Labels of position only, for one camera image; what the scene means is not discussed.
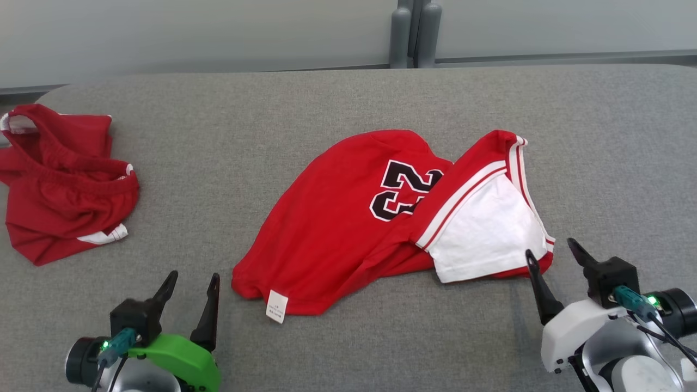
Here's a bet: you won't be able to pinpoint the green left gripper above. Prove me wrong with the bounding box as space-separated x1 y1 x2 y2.
128 271 221 392

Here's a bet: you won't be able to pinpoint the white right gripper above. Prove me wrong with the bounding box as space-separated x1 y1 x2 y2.
525 238 627 373

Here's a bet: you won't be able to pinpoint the red jersey with number 23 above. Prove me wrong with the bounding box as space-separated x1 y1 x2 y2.
231 129 556 324

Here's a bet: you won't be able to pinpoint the red shorts with white stripe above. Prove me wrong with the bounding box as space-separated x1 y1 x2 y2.
0 103 140 266

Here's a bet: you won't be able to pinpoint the left cable with teal plug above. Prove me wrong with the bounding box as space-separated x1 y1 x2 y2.
94 328 138 392

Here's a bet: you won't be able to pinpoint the grey partition post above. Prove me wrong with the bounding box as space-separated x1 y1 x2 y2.
389 5 413 69
417 2 443 69

